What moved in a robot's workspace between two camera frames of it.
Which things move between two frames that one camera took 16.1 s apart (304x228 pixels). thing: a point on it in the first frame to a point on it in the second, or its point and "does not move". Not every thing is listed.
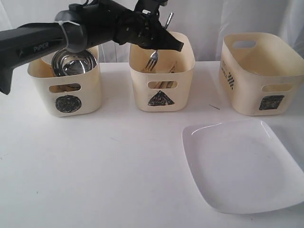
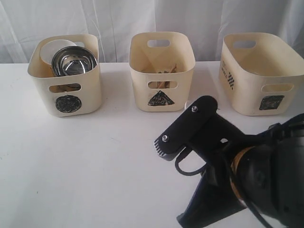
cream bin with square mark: [261, 72] does not move
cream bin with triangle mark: [166, 88] does not move
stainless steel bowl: [65, 63] does not move
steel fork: [154, 58] to [165, 72]
